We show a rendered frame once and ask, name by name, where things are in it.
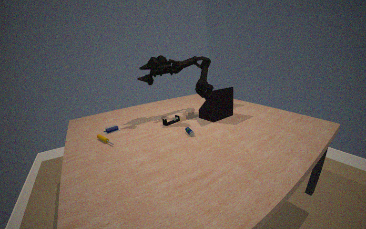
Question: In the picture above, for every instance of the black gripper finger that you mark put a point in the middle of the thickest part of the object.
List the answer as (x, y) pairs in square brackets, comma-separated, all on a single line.
[(144, 79), (149, 65)]

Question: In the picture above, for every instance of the yellow-handled screwdriver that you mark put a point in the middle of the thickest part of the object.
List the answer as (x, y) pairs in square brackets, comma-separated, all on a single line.
[(104, 139)]

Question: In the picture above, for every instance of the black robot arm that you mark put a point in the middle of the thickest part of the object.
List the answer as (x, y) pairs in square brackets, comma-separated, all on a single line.
[(203, 88)]

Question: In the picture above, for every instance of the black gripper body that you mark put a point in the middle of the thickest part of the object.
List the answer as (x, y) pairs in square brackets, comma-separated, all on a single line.
[(157, 70)]

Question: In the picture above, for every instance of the blue and green battery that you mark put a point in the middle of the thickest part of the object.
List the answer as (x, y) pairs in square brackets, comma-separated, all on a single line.
[(189, 131)]

